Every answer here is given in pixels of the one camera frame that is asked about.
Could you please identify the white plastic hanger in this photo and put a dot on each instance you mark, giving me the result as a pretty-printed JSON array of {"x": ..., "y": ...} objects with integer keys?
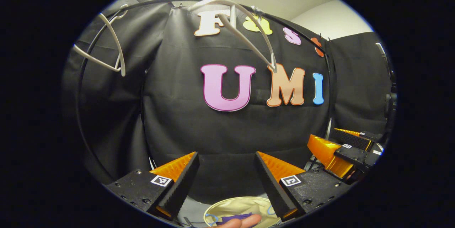
[
  {"x": 96, "y": 58},
  {"x": 247, "y": 42}
]

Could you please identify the black backdrop cloth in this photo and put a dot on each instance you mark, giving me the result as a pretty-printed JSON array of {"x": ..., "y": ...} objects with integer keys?
[{"x": 213, "y": 132}]

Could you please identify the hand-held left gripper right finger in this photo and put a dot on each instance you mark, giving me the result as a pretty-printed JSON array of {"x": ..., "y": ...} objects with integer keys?
[{"x": 272, "y": 189}]

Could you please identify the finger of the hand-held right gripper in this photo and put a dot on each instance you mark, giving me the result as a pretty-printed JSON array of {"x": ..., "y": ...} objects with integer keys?
[
  {"x": 355, "y": 157},
  {"x": 350, "y": 138}
]

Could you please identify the beige laundry hamper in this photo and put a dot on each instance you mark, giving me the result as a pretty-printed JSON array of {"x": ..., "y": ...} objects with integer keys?
[{"x": 234, "y": 205}]

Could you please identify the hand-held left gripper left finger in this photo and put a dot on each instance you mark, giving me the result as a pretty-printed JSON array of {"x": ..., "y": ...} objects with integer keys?
[{"x": 183, "y": 185}]

